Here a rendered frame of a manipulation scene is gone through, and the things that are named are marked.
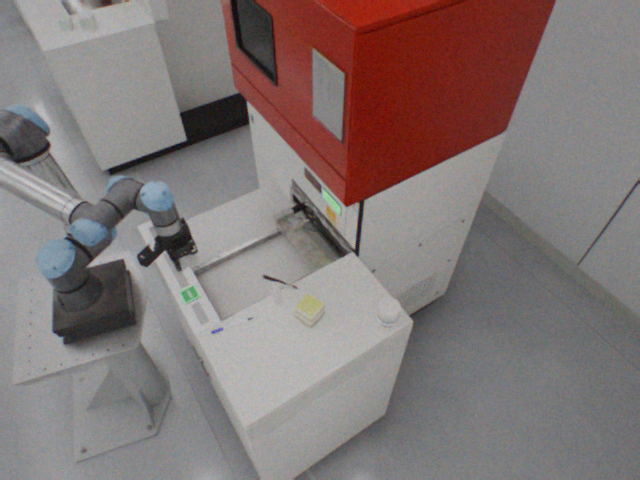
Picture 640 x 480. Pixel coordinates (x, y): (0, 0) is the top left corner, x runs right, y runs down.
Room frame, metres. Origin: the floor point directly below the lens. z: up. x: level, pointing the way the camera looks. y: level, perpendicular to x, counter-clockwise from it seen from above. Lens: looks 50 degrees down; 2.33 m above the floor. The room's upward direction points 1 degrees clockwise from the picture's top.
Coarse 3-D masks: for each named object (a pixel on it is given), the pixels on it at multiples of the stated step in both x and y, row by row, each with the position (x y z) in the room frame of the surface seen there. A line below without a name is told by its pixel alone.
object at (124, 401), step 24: (120, 360) 0.81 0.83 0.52; (144, 360) 0.87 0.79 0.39; (96, 384) 0.91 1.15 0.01; (120, 384) 0.85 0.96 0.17; (144, 384) 0.82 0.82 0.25; (168, 384) 0.92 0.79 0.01; (96, 408) 0.79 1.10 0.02; (120, 408) 0.79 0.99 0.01; (144, 408) 0.79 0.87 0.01; (96, 432) 0.68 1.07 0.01; (120, 432) 0.68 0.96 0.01; (144, 432) 0.68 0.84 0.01
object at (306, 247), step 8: (280, 224) 1.25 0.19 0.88; (296, 232) 1.21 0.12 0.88; (304, 232) 1.21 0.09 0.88; (288, 240) 1.18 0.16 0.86; (296, 240) 1.17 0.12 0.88; (304, 240) 1.17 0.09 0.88; (312, 240) 1.17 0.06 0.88; (296, 248) 1.13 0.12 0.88; (304, 248) 1.13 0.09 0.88; (312, 248) 1.13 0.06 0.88; (304, 256) 1.09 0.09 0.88; (312, 256) 1.09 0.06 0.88; (320, 256) 1.09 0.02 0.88; (312, 264) 1.05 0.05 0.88; (320, 264) 1.05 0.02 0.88; (312, 272) 1.03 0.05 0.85
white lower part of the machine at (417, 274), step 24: (264, 168) 1.65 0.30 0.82; (456, 216) 1.37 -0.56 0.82; (432, 240) 1.30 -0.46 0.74; (456, 240) 1.40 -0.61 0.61; (384, 264) 1.15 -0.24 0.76; (408, 264) 1.23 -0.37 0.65; (432, 264) 1.33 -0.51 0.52; (408, 288) 1.26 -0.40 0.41; (432, 288) 1.37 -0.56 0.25; (408, 312) 1.29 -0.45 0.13
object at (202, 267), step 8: (272, 232) 1.23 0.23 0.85; (280, 232) 1.25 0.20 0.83; (256, 240) 1.19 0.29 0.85; (264, 240) 1.20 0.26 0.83; (240, 248) 1.15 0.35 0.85; (248, 248) 1.16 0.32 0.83; (216, 256) 1.10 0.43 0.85; (224, 256) 1.10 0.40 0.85; (232, 256) 1.12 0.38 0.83; (200, 264) 1.06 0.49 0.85; (208, 264) 1.06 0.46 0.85; (216, 264) 1.08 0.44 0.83; (200, 272) 1.04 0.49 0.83
